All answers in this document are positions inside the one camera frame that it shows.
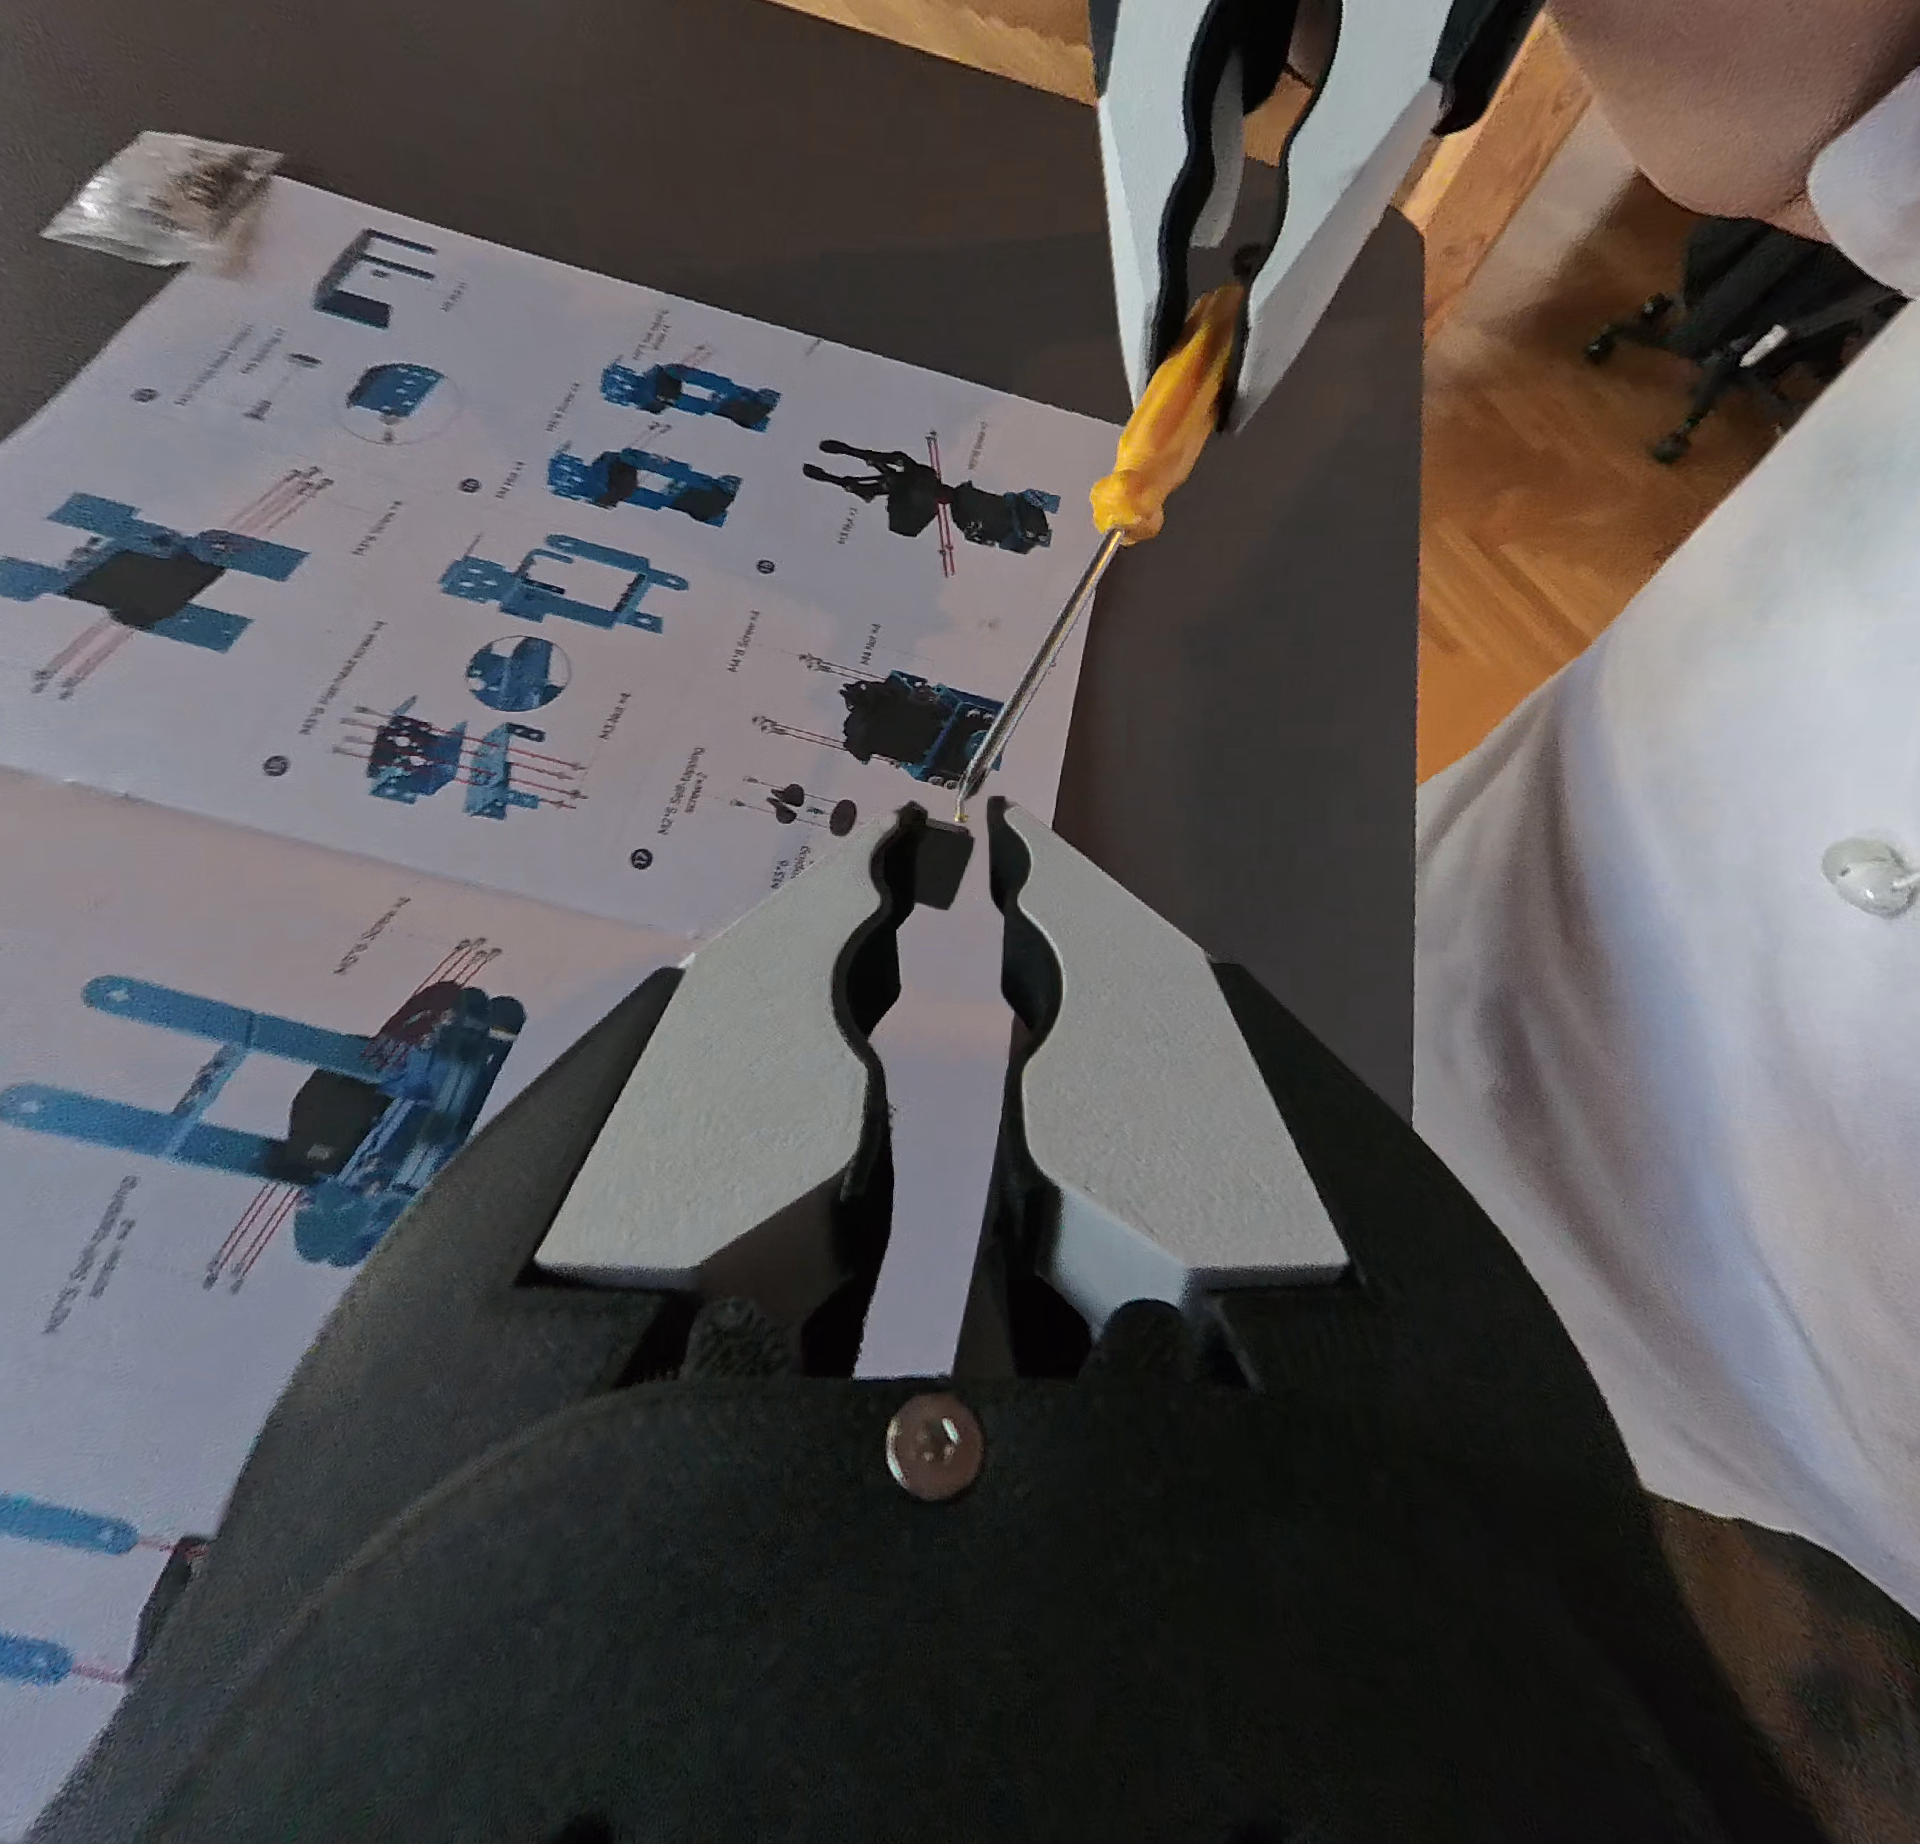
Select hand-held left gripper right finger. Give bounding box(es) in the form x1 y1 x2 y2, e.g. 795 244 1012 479
981 796 1357 1329

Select dark desk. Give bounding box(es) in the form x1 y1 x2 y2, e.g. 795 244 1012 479
0 0 1425 1124

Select white shirt button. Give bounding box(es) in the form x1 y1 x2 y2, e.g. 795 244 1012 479
1817 832 1920 919

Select clear bag of screws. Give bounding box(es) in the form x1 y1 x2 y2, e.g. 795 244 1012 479
41 133 288 275

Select orange handle screwdriver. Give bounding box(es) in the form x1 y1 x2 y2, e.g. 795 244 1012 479
950 281 1249 802

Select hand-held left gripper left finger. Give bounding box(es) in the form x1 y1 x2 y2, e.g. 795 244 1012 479
532 806 923 1293

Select person in white shirt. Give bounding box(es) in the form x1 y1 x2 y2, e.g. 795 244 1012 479
1414 66 1920 1590

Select printed assembly instruction sheet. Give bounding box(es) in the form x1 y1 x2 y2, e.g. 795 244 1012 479
0 171 1132 1774

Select person's dark trousers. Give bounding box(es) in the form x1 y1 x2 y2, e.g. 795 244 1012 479
1642 1492 1920 1844

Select black office chair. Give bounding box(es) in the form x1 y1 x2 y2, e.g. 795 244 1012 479
1587 210 1912 464

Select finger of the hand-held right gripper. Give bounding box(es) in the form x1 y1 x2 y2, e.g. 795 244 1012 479
1081 0 1259 408
1221 0 1504 440

